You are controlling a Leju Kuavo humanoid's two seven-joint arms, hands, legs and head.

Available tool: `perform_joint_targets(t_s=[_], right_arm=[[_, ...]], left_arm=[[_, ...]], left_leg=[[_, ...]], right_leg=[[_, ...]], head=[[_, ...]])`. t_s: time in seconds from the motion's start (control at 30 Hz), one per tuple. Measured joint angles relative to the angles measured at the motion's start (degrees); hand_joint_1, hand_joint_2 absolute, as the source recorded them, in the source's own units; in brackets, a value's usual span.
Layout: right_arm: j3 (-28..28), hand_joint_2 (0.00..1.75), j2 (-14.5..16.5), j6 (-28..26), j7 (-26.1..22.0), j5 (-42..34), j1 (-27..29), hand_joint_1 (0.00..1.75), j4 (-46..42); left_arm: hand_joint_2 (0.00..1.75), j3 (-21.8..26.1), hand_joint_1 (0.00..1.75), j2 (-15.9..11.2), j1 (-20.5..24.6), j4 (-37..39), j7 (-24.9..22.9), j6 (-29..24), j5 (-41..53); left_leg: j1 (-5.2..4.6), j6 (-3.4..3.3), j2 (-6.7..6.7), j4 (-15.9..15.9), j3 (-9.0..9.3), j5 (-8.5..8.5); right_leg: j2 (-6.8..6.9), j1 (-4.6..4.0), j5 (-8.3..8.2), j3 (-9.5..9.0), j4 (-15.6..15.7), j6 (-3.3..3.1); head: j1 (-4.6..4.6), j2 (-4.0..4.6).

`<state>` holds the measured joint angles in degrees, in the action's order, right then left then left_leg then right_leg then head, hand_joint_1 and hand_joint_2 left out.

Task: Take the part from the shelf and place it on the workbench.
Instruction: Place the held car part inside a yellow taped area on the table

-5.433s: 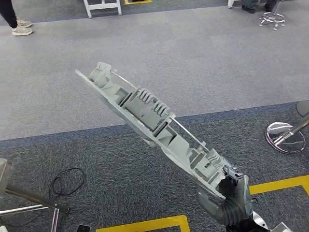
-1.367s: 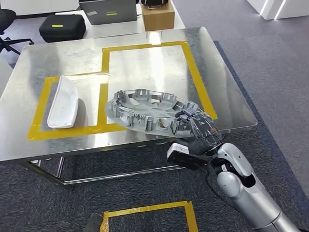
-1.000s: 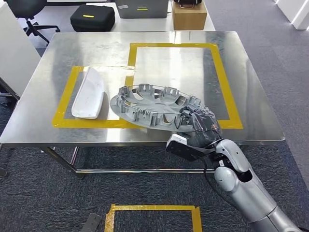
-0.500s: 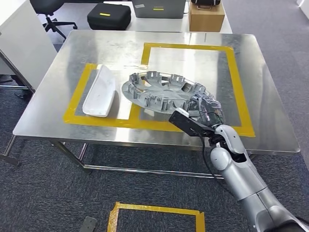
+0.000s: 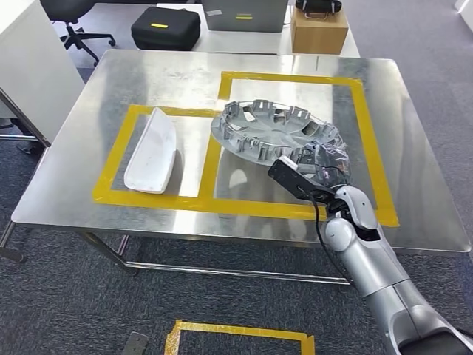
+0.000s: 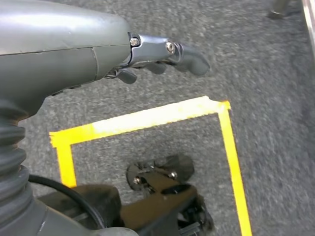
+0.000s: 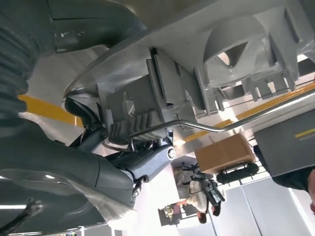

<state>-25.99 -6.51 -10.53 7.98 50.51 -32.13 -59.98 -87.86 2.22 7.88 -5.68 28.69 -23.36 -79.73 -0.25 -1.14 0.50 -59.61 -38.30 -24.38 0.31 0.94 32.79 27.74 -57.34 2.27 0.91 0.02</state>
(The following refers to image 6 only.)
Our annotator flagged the yellow floor tape square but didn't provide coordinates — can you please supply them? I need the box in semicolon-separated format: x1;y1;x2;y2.
49;95;252;236

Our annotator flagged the black robot leg mechanism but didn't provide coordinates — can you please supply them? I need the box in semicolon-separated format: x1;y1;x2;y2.
38;154;215;236

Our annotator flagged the white furniture panel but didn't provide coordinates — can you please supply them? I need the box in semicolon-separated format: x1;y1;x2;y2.
301;0;315;61

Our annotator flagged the black left wrist camera cable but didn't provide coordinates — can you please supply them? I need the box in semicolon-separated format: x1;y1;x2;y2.
28;174;107;230

